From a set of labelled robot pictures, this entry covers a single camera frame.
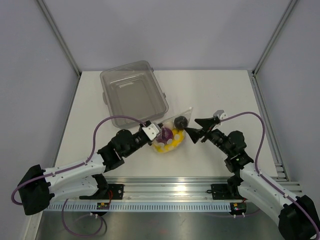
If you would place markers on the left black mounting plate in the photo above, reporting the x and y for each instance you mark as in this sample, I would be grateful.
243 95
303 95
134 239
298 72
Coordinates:
114 192

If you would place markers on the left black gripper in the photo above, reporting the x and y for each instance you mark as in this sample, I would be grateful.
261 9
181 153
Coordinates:
150 143

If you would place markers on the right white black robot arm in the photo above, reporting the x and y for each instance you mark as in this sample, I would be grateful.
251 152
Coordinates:
295 216

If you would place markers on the dark round toy fruit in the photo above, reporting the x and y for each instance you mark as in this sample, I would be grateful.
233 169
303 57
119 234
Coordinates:
181 122

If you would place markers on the white toy food piece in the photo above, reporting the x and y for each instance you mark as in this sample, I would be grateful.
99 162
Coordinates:
169 124

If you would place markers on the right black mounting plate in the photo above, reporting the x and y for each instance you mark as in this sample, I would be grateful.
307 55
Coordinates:
220 191

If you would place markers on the right small circuit board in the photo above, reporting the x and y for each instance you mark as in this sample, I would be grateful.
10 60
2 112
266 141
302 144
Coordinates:
239 207

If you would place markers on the small circuit board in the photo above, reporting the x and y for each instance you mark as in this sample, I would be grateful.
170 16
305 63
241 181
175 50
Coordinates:
239 207
103 206

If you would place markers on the left aluminium frame post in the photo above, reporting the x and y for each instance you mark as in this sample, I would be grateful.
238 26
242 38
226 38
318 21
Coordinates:
58 36

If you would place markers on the left small circuit board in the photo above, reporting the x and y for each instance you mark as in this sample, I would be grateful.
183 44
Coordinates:
103 206

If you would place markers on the clear grey plastic bin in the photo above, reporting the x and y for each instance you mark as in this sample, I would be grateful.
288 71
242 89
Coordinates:
132 90

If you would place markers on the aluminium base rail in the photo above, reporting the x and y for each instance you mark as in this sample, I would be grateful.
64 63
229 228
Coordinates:
166 189

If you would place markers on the black mounting plate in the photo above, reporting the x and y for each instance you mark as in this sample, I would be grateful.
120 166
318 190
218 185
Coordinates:
114 192
220 191

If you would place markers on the clear zip top bag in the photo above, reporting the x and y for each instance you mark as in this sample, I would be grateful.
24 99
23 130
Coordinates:
187 113

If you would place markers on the right aluminium frame post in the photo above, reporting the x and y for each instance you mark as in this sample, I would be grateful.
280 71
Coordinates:
292 4

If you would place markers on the aluminium frame post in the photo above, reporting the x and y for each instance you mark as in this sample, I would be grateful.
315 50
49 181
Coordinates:
292 4
58 36

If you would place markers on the white slotted cable duct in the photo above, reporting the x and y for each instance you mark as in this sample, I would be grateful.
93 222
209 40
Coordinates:
149 207

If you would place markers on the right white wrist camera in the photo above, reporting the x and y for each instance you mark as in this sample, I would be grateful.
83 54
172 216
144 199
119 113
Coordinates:
220 114

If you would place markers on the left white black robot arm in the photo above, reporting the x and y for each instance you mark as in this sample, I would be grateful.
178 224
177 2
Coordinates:
40 187

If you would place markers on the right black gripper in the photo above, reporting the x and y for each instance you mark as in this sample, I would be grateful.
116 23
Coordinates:
208 124

